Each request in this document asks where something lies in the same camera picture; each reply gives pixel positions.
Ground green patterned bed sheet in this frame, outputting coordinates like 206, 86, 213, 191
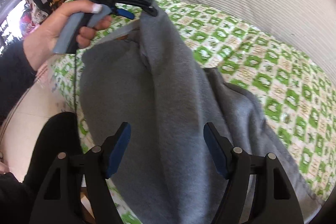
49, 0, 336, 224

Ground grey sweat pants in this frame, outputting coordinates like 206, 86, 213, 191
80, 10, 321, 223

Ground person's left forearm sleeve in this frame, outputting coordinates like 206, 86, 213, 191
0, 40, 37, 124

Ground person's right forearm sleeve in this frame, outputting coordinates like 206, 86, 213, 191
1, 172, 33, 223

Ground person's left hand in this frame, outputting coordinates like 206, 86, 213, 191
23, 0, 113, 71

